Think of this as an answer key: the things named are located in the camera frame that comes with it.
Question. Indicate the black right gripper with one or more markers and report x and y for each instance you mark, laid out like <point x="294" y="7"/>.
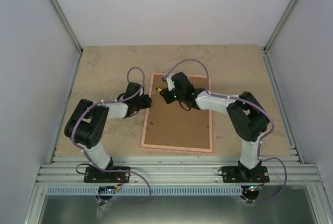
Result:
<point x="165" y="95"/>

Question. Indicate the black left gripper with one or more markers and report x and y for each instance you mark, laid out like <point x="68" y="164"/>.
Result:
<point x="148" y="103"/>

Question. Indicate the pink picture frame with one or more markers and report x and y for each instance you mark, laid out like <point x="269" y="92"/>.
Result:
<point x="172" y="127"/>

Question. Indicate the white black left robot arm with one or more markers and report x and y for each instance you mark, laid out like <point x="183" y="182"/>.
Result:
<point x="86" y="125"/>

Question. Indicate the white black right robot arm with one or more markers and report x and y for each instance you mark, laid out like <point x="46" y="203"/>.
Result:
<point x="248" y="119"/>

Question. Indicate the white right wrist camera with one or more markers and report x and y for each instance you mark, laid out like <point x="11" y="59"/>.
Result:
<point x="168" y="79"/>

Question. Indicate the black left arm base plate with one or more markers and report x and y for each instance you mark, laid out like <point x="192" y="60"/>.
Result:
<point x="120" y="176"/>

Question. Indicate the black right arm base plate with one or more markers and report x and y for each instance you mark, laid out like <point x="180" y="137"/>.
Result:
<point x="235" y="174"/>

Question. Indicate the grey slotted cable duct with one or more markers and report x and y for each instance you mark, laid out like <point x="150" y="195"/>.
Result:
<point x="146" y="191"/>

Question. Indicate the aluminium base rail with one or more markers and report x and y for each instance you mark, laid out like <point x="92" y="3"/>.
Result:
<point x="178" y="170"/>

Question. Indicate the left aluminium corner post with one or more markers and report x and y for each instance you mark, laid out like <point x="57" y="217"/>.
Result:
<point x="63" y="19"/>

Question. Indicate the aluminium corner post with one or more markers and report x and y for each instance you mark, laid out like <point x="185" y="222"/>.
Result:
<point x="281" y="23"/>
<point x="63" y="19"/>

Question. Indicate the right aluminium corner post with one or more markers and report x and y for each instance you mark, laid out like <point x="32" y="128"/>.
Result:
<point x="281" y="23"/>

